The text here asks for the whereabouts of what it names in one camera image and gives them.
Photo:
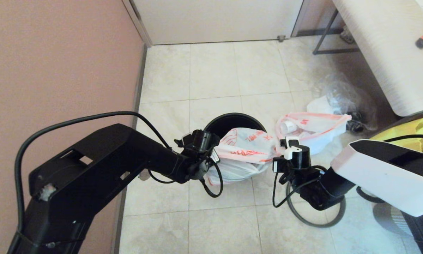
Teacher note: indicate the round metal floor drain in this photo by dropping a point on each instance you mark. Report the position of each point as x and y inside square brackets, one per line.
[143, 175]

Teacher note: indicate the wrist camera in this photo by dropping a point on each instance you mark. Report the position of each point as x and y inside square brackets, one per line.
[185, 141]
[290, 146]

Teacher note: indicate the white door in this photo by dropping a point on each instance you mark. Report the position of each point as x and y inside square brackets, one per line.
[215, 21]

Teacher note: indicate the white bag with red print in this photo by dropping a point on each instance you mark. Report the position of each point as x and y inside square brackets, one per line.
[246, 155]

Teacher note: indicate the black tangled item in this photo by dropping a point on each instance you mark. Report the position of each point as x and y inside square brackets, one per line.
[356, 124]

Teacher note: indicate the yellow plastic bag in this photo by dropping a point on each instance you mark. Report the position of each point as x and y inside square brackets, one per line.
[416, 128]

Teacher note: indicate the grey shoe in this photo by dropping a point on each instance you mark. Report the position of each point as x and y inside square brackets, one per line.
[346, 35]

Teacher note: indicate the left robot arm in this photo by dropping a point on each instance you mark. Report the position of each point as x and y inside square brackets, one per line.
[91, 176]

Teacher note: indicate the black round trash bin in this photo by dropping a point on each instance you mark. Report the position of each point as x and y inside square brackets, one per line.
[232, 120]

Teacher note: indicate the clear crumpled plastic bag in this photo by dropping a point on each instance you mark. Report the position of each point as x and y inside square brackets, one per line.
[342, 95]

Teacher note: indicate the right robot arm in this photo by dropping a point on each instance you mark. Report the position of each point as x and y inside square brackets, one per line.
[384, 173]

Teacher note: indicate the white paper cup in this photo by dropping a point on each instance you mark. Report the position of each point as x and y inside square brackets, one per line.
[288, 126]

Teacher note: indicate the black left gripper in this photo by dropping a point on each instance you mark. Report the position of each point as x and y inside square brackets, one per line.
[214, 155]

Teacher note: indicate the metal door stop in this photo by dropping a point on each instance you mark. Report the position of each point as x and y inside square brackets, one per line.
[281, 38]

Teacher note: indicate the white red bag with rubbish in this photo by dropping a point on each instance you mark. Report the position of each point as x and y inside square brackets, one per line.
[320, 137]

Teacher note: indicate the grey ribbed rounded object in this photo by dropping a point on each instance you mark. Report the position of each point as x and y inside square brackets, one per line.
[391, 218]

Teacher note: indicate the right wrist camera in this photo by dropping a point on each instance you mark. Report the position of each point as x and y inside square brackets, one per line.
[290, 146]

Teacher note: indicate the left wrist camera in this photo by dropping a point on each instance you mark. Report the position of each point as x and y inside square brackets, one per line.
[185, 141]

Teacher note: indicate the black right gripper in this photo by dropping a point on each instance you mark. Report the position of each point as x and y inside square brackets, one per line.
[283, 169]

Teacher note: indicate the wood grain table black frame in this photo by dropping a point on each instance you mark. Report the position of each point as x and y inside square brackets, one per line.
[384, 53]

